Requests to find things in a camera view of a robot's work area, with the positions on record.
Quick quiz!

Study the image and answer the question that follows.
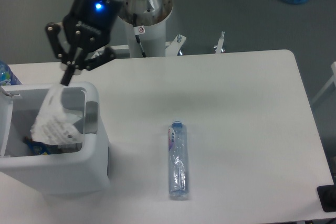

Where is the white pedestal base frame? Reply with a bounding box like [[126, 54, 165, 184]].
[[90, 31, 226, 61]]

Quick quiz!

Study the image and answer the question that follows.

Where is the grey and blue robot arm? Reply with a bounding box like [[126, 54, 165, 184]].
[[45, 0, 125, 86]]

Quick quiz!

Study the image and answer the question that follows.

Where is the blue snack wrapper in bin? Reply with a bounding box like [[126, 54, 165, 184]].
[[23, 137, 57, 155]]

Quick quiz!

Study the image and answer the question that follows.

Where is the black cable on pedestal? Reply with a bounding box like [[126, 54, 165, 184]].
[[132, 13, 147, 58]]

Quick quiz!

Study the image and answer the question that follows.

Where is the clear plastic water bottle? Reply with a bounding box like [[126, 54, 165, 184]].
[[168, 120, 190, 199]]

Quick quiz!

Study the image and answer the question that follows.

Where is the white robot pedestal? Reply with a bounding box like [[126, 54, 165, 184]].
[[119, 0, 173, 58]]

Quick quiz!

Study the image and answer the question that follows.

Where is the white plastic wrapper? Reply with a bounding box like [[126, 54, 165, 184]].
[[30, 84, 83, 145]]

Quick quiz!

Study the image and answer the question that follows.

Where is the black device at table edge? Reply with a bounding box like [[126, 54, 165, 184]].
[[317, 185, 335, 212]]

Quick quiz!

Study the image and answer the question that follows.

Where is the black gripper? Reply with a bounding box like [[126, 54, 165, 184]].
[[45, 0, 122, 86]]

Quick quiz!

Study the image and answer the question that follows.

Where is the white trash can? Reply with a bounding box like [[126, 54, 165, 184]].
[[1, 82, 110, 194]]

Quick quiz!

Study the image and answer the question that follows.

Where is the white frame at right edge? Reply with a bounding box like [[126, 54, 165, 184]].
[[311, 62, 335, 109]]

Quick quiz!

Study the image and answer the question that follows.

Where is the blue labelled bottle at left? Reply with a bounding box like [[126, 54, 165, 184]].
[[0, 61, 22, 86]]

